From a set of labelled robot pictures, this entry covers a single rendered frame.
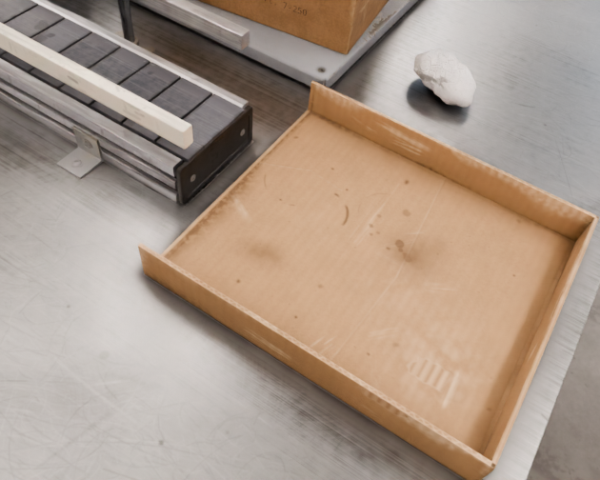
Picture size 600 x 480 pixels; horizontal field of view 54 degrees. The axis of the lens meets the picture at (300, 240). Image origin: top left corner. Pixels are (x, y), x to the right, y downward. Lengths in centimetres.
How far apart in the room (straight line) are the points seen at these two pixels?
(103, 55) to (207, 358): 32
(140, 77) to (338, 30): 22
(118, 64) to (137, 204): 15
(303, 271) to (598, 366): 120
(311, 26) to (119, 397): 44
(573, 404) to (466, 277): 103
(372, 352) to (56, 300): 25
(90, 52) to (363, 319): 37
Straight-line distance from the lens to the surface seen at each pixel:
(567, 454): 148
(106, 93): 54
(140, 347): 47
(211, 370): 46
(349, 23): 67
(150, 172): 54
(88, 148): 59
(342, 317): 48
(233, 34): 51
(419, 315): 49
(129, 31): 71
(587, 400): 156
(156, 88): 59
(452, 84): 68
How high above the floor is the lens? 124
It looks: 53 degrees down
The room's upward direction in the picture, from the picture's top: 8 degrees clockwise
